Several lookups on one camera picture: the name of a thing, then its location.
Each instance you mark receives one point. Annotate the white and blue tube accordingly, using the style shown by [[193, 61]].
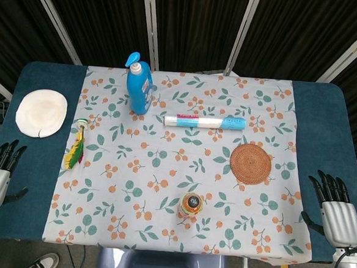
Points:
[[204, 122]]

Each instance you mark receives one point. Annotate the black folding screen partition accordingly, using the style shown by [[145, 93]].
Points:
[[186, 27]]

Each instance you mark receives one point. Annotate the round woven rattan coaster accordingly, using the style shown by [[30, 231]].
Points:
[[250, 164]]

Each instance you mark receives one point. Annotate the yellow green red toy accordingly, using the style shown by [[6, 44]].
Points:
[[75, 151]]

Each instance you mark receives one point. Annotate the floral tablecloth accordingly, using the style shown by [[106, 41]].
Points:
[[182, 165]]

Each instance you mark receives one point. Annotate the round white pad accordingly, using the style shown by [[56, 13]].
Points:
[[41, 113]]

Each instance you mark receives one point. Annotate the black and white sneaker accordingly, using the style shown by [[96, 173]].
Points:
[[44, 262]]

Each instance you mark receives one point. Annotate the blue detergent bottle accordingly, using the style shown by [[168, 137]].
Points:
[[140, 86]]

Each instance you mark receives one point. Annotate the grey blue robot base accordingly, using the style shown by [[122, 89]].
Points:
[[161, 265]]

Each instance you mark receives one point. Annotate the dark teal table cover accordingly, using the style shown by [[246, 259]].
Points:
[[29, 166]]

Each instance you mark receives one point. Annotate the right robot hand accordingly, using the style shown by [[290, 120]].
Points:
[[339, 219]]

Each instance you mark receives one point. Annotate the small bottle with orange label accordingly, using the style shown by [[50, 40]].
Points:
[[190, 206]]

